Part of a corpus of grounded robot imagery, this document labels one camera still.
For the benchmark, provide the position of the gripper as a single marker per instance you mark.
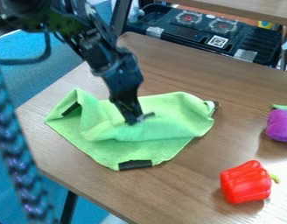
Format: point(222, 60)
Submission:
point(120, 75)

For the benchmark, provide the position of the green cloth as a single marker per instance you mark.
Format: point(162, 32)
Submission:
point(149, 128)

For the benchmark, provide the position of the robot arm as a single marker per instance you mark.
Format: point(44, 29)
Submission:
point(68, 26)

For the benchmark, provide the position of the black toy stove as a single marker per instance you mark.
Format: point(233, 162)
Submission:
point(212, 32)

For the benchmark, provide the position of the red toy pepper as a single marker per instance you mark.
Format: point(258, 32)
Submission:
point(245, 182)

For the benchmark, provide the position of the purple toy eggplant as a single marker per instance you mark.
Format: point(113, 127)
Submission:
point(280, 124)

